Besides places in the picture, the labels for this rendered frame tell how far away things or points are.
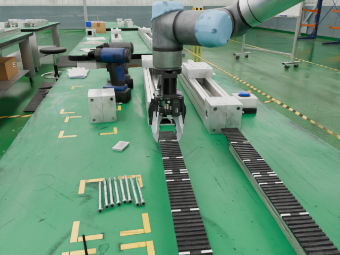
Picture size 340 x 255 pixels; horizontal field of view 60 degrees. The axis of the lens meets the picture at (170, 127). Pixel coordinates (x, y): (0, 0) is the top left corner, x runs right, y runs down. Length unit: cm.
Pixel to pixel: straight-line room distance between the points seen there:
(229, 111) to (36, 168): 57
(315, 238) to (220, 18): 43
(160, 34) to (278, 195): 43
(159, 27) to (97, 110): 43
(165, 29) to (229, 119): 38
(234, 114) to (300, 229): 48
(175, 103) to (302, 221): 38
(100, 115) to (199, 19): 53
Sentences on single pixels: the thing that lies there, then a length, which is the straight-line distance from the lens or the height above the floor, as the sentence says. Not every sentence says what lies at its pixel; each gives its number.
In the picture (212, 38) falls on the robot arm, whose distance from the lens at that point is 64.
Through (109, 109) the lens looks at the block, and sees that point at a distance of 104.
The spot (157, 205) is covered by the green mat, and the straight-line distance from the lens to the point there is 62.
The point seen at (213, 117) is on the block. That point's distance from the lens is 93.
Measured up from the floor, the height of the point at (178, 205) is 81.
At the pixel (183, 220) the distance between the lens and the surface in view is 53.
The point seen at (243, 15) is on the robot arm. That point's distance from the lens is 74.
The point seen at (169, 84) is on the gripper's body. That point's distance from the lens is 72.
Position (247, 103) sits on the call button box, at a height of 82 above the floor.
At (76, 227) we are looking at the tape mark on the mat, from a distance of 60.
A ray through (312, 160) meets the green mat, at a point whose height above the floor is 78.
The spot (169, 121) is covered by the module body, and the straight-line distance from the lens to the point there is 103.
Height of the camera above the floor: 115
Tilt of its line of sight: 22 degrees down
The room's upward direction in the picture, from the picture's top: straight up
